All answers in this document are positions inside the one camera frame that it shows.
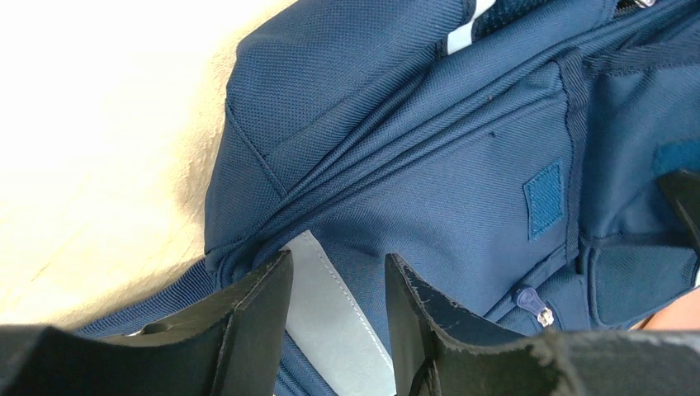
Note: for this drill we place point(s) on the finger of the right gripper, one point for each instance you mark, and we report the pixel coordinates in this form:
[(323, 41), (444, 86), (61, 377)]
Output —
[(681, 190)]

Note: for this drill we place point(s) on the navy blue student backpack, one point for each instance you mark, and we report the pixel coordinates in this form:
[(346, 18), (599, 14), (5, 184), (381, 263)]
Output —
[(509, 151)]

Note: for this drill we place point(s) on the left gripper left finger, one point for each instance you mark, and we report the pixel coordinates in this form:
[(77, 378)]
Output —
[(229, 343)]

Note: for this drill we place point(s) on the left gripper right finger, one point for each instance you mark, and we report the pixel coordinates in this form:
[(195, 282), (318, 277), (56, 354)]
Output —
[(440, 348)]

